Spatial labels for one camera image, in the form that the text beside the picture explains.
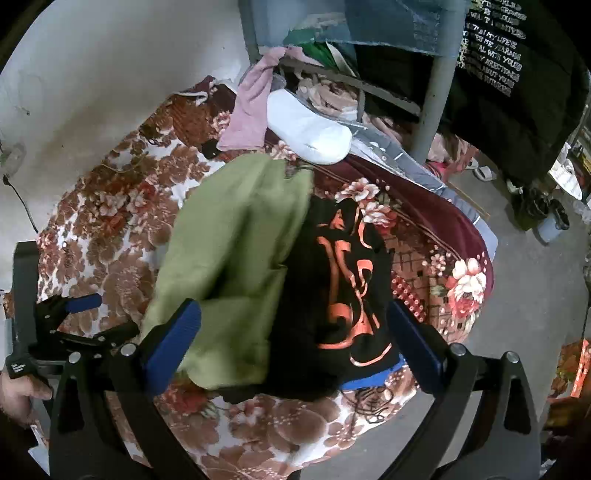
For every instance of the orange packet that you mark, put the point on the orange packet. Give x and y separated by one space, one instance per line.
579 369

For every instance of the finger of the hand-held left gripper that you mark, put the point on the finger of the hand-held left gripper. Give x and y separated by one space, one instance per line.
83 302
106 334

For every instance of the person's left hand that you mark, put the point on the person's left hand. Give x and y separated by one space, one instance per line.
18 399

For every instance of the green zip jacket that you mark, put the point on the green zip jacket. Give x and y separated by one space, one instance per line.
221 240

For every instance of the white slipper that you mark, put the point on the white slipper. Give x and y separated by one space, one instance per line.
471 162
485 173

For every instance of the black shirt with white text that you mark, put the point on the black shirt with white text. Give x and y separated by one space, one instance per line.
508 115

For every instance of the white power strip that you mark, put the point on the white power strip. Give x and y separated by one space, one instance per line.
14 158

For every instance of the green cloth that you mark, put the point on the green cloth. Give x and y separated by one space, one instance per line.
318 50

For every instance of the white cloth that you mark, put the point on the white cloth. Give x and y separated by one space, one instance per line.
309 129

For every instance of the blue cloth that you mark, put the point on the blue cloth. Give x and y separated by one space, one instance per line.
369 379

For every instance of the denim garment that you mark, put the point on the denim garment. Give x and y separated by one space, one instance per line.
392 23

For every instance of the pink floral cloth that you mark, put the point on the pink floral cloth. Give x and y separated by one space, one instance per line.
323 97

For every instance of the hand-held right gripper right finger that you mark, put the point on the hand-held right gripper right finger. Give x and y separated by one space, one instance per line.
413 339

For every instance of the black garment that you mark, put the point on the black garment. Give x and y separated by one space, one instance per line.
314 295

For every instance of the floral blanket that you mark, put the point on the floral blanket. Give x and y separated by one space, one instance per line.
115 240

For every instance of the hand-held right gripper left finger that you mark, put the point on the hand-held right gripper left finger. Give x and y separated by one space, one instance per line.
173 339

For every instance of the grey bucket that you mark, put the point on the grey bucket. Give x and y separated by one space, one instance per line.
549 230

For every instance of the small black object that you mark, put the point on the small black object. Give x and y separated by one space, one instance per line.
210 150

